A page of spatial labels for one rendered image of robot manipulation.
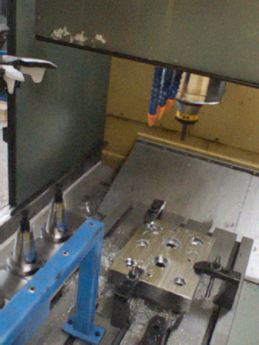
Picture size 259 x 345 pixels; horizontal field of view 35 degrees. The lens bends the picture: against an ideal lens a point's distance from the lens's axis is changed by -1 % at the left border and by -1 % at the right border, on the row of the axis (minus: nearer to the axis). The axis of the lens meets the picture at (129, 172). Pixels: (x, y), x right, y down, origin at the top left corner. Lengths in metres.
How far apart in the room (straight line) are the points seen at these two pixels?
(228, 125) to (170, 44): 1.45
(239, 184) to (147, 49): 1.48
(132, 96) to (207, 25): 1.56
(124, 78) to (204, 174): 0.62
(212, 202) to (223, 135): 0.33
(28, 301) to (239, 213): 1.38
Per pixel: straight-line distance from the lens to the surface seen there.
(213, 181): 2.04
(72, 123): 1.90
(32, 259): 0.76
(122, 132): 2.22
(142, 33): 0.63
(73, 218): 0.91
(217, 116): 2.03
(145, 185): 2.00
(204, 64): 0.61
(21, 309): 0.70
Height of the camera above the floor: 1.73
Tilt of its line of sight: 28 degrees down
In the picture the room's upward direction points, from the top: 8 degrees clockwise
